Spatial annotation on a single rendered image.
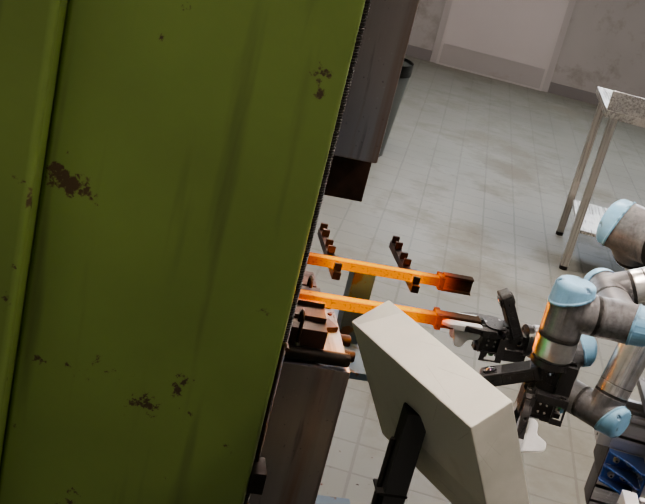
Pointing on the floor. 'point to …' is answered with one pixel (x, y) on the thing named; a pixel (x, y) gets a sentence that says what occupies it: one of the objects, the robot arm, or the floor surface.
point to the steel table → (621, 104)
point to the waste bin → (397, 98)
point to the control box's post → (403, 455)
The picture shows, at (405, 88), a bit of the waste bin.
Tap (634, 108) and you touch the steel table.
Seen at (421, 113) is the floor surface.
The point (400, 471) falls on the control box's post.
